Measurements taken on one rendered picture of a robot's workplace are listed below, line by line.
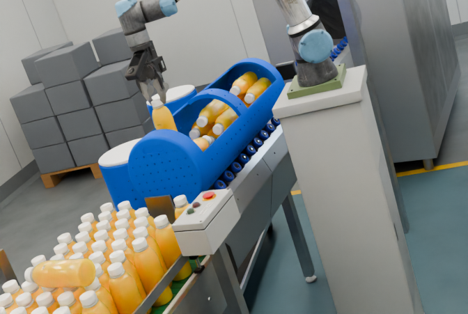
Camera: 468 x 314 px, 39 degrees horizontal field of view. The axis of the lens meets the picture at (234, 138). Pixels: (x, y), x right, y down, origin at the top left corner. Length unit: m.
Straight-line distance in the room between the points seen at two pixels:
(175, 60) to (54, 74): 2.13
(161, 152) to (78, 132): 3.98
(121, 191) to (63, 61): 3.27
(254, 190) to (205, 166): 0.37
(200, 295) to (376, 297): 0.93
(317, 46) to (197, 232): 0.79
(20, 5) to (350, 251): 5.74
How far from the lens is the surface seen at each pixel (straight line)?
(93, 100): 5.95
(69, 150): 6.27
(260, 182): 2.55
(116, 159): 2.79
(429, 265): 3.38
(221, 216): 1.84
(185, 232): 1.79
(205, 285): 1.96
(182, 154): 2.15
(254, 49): 7.48
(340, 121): 2.34
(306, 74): 2.38
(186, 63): 7.74
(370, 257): 2.57
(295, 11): 2.20
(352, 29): 3.29
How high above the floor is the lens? 1.80
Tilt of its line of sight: 18 degrees down
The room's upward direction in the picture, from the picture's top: 18 degrees counter-clockwise
